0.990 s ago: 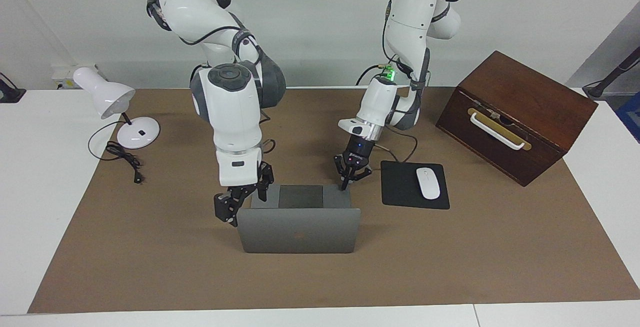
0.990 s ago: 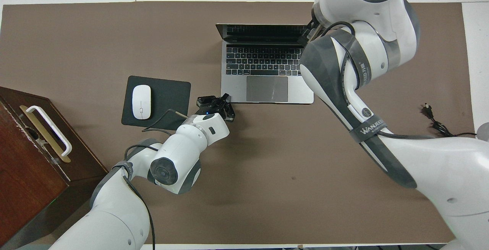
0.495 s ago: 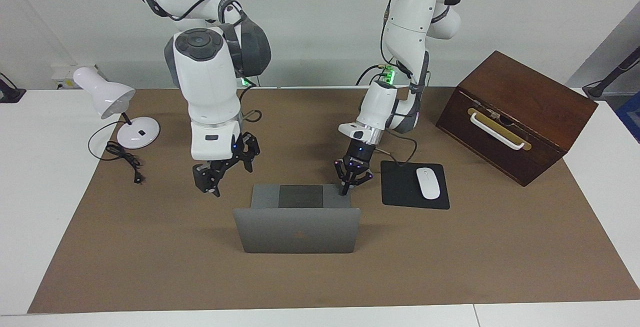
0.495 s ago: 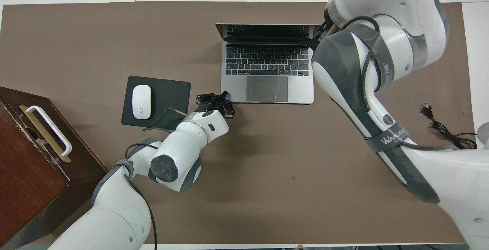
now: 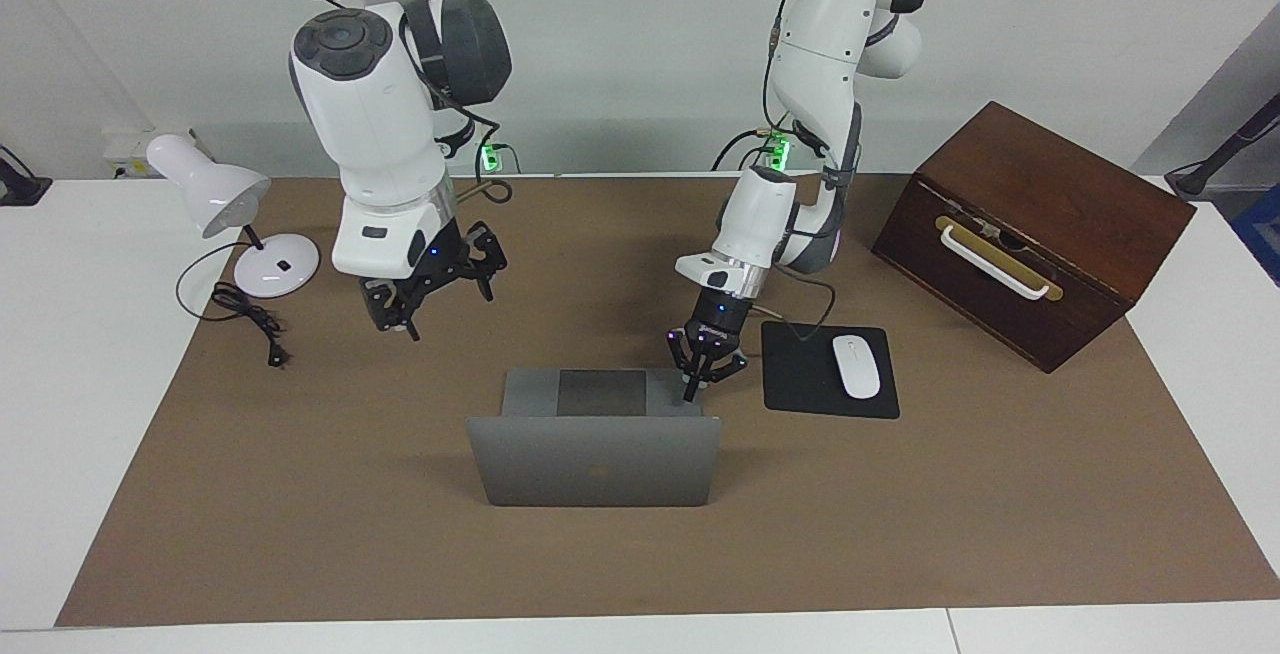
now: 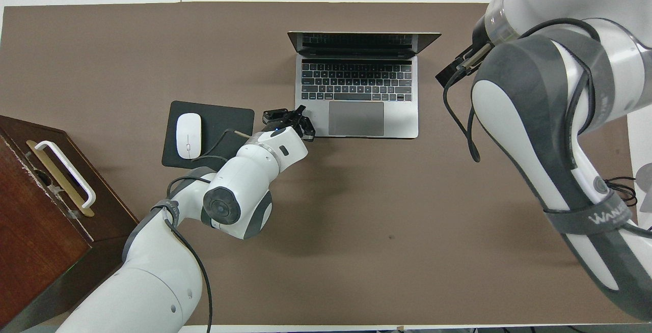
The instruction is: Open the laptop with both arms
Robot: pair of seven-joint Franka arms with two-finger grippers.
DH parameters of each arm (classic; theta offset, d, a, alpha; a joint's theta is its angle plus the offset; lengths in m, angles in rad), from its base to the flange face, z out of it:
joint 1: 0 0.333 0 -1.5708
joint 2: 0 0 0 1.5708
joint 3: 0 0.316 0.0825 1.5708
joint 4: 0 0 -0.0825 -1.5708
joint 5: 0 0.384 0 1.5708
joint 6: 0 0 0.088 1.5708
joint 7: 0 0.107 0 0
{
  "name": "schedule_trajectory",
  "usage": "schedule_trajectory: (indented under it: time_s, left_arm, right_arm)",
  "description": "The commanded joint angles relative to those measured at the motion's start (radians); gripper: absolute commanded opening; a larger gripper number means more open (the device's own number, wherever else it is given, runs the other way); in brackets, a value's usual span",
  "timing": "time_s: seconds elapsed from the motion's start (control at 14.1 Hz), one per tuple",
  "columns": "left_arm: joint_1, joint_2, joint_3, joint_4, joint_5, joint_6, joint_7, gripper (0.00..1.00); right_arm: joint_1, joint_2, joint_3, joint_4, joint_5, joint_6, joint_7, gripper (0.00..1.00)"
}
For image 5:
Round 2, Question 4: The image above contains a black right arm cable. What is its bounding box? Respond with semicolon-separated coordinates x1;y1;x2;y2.
265;0;516;205

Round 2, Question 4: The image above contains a silver laptop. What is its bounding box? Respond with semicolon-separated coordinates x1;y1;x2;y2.
466;368;723;508

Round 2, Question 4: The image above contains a black floor stand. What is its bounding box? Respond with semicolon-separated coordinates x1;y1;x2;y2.
1165;94;1280;198

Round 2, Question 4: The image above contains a black lamp power cord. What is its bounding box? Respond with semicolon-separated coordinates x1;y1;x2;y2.
176;239;291;370

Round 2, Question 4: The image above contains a white wall socket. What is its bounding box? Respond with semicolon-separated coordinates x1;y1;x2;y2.
105;129;201;180

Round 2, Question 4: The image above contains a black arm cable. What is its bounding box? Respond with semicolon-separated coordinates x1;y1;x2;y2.
750;269;839;343
265;0;516;205

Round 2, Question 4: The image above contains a black mouse pad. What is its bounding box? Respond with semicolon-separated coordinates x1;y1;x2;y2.
762;321;901;421

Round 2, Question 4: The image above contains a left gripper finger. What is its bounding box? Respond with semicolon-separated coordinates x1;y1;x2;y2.
667;332;706;403
705;346;749;387

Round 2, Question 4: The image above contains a black clamp mount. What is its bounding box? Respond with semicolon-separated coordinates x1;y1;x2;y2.
0;146;53;207

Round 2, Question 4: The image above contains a white desk lamp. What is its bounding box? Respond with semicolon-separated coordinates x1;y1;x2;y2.
146;133;321;299

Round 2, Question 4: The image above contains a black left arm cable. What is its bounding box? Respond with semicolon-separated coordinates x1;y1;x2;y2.
750;269;839;343

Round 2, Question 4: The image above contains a brown table mat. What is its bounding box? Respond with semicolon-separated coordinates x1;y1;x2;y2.
55;174;1280;628

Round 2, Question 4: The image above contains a dark wooden box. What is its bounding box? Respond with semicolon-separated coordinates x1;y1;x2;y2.
871;101;1197;375

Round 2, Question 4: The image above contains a white box handle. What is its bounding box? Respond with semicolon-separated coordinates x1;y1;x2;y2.
940;224;1051;301

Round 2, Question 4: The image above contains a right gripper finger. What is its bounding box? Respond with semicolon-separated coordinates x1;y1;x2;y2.
362;277;423;342
465;222;508;302

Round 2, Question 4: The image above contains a white computer mouse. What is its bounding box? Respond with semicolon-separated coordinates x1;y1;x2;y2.
832;334;882;401

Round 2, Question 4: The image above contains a black base power cable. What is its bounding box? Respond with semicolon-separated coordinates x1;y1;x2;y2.
712;129;791;172

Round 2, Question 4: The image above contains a blue crate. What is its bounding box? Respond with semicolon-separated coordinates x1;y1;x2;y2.
1232;184;1280;287

